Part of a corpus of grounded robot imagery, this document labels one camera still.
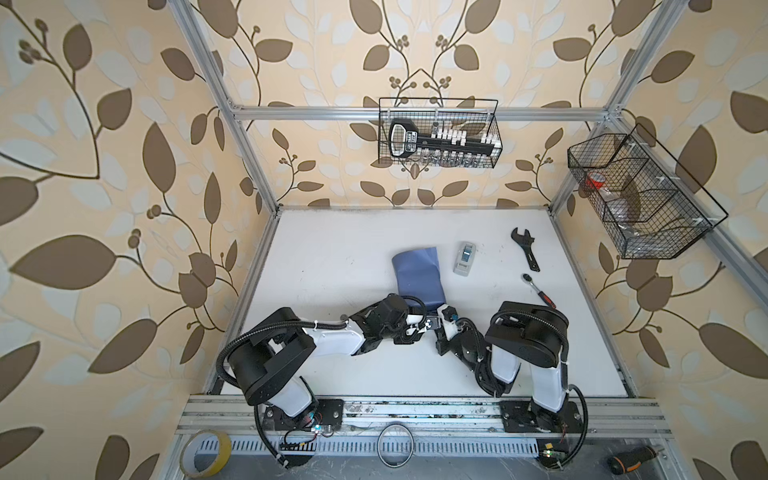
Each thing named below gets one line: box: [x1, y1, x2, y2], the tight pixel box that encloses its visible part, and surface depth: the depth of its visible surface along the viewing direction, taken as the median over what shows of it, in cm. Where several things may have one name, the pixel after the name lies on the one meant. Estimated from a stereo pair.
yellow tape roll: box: [180, 429, 232, 479], surface depth 69 cm
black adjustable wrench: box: [511, 227, 540, 272], surface depth 110 cm
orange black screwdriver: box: [607, 446, 665, 475], surface depth 68 cm
